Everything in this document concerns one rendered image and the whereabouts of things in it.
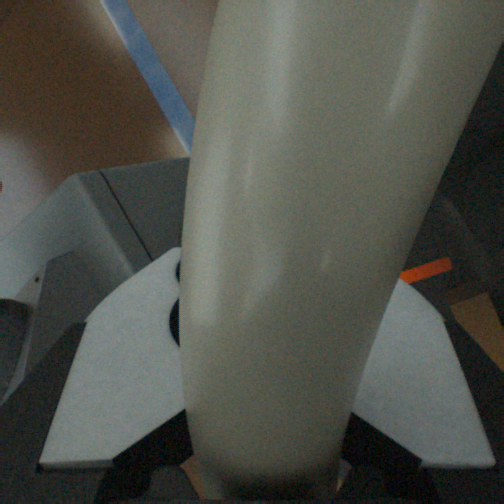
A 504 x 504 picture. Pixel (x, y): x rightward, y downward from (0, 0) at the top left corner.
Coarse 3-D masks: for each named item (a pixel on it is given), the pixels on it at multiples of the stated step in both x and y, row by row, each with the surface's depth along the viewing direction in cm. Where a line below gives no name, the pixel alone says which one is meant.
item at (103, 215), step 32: (160, 160) 82; (64, 192) 60; (96, 192) 61; (128, 192) 67; (160, 192) 76; (32, 224) 65; (64, 224) 62; (96, 224) 59; (128, 224) 64; (160, 224) 71; (0, 256) 70; (32, 256) 67; (96, 256) 61; (128, 256) 61; (160, 256) 67; (0, 288) 73
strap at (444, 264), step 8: (424, 264) 124; (432, 264) 123; (440, 264) 122; (448, 264) 121; (408, 272) 127; (416, 272) 126; (424, 272) 125; (432, 272) 124; (440, 272) 123; (408, 280) 128; (416, 280) 127
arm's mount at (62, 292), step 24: (48, 264) 57; (72, 264) 61; (24, 288) 61; (48, 288) 55; (72, 288) 59; (96, 288) 62; (48, 312) 53; (72, 312) 57; (24, 336) 51; (48, 336) 51; (24, 360) 48
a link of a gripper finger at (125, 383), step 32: (128, 288) 10; (160, 288) 10; (96, 320) 9; (128, 320) 9; (160, 320) 9; (96, 352) 8; (128, 352) 8; (160, 352) 8; (96, 384) 7; (128, 384) 7; (160, 384) 7; (64, 416) 7; (96, 416) 7; (128, 416) 7; (160, 416) 7; (64, 448) 6; (96, 448) 6; (128, 448) 6; (160, 448) 7; (192, 448) 8; (128, 480) 6
